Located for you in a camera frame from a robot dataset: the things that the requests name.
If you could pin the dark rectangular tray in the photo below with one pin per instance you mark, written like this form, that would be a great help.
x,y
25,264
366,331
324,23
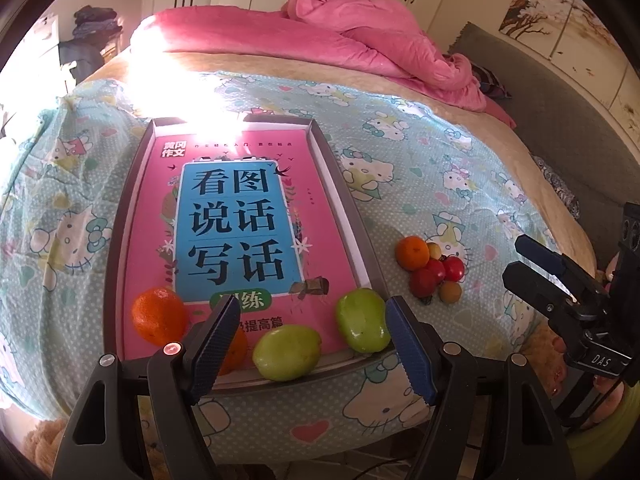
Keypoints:
x,y
112,260

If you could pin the grey padded headboard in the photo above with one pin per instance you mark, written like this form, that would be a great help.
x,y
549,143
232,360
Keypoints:
x,y
565,125

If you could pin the pink plush toy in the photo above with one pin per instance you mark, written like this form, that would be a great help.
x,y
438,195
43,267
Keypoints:
x,y
606,272

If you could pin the white dresser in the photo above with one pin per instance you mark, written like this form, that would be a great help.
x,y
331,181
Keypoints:
x,y
42,45

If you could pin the dark clothes heap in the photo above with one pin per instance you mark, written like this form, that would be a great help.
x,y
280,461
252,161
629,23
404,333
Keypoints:
x,y
85,57

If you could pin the brown plush toy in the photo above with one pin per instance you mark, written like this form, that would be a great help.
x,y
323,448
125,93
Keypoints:
x,y
42,442
542,340

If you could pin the person's right hand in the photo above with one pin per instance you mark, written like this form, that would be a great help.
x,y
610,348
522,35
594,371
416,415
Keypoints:
x,y
610,400

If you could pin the green mango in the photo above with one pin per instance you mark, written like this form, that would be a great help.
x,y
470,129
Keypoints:
x,y
362,320
286,352

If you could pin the pink duvet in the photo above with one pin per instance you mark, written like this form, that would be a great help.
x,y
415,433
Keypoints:
x,y
280,35

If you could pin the red cherry tomato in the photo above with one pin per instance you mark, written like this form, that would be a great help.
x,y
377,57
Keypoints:
x,y
454,268
435,269
424,281

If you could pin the pile of folded clothes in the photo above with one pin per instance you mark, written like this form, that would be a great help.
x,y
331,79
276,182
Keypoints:
x,y
97,19

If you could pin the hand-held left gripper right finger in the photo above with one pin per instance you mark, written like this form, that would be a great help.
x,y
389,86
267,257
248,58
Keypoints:
x,y
410,350

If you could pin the brown kiwi fruit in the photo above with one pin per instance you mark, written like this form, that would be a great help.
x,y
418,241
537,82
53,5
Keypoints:
x,y
450,291

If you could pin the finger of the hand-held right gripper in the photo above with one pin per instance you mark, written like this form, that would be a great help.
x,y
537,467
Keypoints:
x,y
535,285
540,252

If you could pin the pink book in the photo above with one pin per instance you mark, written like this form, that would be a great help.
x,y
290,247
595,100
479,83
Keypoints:
x,y
235,220

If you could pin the dark patterned cloth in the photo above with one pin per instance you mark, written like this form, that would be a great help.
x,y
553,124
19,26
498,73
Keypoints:
x,y
557,185

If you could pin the orange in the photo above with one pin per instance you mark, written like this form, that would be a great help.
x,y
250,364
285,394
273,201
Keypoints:
x,y
235,352
159,316
412,252

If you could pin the cartoon cat printed blanket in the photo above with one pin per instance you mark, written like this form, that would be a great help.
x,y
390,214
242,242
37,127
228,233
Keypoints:
x,y
50,200

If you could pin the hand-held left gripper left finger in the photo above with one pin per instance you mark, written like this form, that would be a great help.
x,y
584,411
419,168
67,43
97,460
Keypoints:
x,y
212,355

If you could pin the floral wall painting panel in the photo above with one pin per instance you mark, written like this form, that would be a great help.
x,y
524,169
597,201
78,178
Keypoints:
x,y
627,95
590,50
532,10

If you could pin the yellow cherry tomato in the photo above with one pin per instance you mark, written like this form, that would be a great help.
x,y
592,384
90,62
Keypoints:
x,y
434,249

